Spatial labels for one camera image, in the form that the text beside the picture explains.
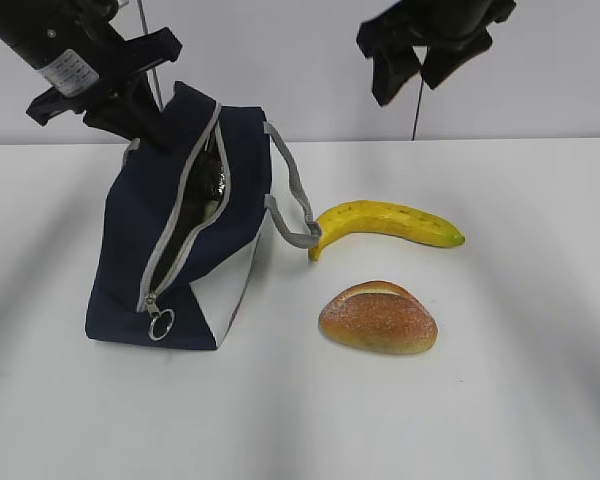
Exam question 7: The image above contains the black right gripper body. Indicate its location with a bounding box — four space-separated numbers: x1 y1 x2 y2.
356 1 516 58

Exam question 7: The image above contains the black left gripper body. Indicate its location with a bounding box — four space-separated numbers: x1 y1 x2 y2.
26 28 182 126

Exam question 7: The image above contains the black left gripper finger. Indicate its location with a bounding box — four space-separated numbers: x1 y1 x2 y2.
122 72 177 151
83 91 140 139

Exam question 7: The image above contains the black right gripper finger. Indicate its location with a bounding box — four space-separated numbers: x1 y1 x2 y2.
422 30 493 90
371 43 422 105

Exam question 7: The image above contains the navy and white lunch bag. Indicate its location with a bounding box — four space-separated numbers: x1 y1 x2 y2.
85 82 322 351

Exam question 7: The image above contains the yellow banana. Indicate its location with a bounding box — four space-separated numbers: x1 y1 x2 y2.
308 200 466 262

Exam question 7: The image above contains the brown bread roll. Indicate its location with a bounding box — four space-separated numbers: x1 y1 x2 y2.
318 280 438 355

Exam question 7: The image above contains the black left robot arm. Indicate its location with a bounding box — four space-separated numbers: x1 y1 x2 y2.
0 0 182 150

